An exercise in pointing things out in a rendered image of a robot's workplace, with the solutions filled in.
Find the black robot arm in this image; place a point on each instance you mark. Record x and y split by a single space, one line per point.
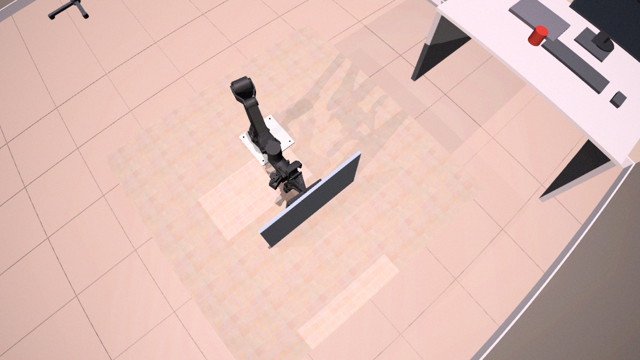
244 91

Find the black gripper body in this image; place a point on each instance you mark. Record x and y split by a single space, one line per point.
289 170

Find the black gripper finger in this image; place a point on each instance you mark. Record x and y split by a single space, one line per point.
298 180
293 186

